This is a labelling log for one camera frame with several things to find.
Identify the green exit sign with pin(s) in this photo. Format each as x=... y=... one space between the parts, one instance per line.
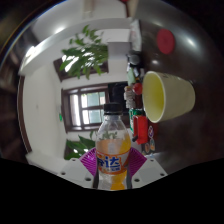
x=60 y=117

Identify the flat round red coaster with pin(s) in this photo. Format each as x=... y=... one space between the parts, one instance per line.
x=165 y=40

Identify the pale yellow cup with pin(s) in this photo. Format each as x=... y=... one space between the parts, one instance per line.
x=166 y=96

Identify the light green book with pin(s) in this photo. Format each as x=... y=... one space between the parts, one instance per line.
x=131 y=76

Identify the white printed magazine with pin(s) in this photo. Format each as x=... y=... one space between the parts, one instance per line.
x=135 y=30

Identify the dark grey round device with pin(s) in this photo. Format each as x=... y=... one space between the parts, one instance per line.
x=134 y=59

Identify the black chair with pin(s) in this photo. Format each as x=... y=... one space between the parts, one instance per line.
x=116 y=91

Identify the clear orange soda bottle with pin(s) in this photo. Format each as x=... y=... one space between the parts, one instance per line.
x=112 y=160

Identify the dark wooden double door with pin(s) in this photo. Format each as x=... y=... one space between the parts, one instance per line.
x=86 y=108

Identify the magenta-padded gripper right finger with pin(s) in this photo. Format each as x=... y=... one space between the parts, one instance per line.
x=150 y=172

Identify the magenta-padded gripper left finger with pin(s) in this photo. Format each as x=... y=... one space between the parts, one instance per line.
x=75 y=173

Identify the small red round object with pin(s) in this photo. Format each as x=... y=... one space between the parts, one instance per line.
x=137 y=88

